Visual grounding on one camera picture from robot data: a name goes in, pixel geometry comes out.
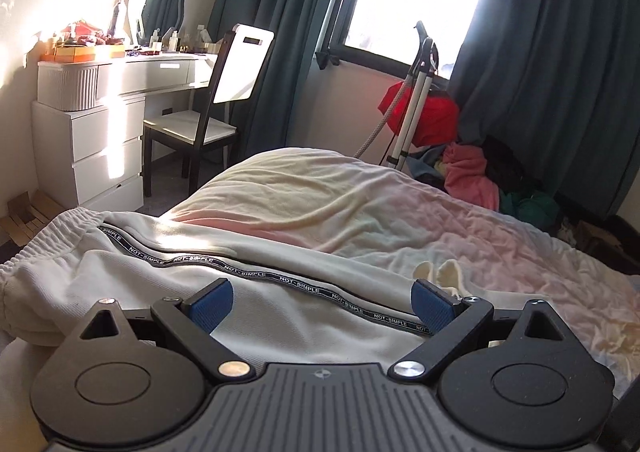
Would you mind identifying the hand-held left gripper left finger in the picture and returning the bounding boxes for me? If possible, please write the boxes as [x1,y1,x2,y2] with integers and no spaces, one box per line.
[78,277,257,381]

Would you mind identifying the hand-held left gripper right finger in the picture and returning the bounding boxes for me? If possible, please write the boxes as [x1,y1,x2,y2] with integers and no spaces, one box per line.
[390,279,557,381]

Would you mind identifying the white sweatpants with printed stripe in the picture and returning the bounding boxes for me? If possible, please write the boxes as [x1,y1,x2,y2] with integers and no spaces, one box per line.
[0,206,441,369]

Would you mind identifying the pile of dark clothes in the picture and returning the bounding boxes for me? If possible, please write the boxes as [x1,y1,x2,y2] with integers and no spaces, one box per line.
[406,136,546,198]

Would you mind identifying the cream socks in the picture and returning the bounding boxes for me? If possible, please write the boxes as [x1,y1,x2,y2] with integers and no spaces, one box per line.
[413,259,474,297]

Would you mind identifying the bed with pastel blanket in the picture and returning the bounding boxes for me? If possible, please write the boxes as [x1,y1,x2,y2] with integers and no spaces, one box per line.
[0,147,640,403]

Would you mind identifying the pink garment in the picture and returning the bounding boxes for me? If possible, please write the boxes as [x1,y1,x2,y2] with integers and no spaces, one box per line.
[442,142,501,213]

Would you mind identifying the green garment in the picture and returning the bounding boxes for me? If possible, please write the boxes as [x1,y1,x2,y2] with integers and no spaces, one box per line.
[500,190,562,235]

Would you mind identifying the dark wooden chair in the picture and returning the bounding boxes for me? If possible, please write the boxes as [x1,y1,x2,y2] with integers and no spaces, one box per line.
[142,30,240,198]

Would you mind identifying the red garment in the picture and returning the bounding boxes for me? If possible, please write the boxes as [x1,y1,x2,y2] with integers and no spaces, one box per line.
[377,80,461,147]

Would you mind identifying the cardboard box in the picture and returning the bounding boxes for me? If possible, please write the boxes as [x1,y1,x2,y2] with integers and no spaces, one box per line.
[0,191,65,247]

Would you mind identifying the white vanity dresser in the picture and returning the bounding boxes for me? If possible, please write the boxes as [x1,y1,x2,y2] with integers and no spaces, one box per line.
[31,51,221,209]

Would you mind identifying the garment steamer stand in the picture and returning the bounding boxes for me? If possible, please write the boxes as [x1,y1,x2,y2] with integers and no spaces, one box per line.
[353,20,441,171]

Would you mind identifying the white ribbed storage box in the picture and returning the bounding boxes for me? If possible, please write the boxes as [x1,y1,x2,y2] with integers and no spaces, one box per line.
[37,60,101,112]

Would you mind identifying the dark blue curtain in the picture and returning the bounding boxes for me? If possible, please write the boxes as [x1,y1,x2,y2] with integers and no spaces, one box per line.
[449,0,640,219]

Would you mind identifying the teal curtain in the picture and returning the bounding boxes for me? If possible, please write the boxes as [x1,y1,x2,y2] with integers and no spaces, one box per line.
[206,0,365,169]

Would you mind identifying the orange box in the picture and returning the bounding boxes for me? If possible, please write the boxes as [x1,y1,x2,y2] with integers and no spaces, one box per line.
[40,44,99,64]

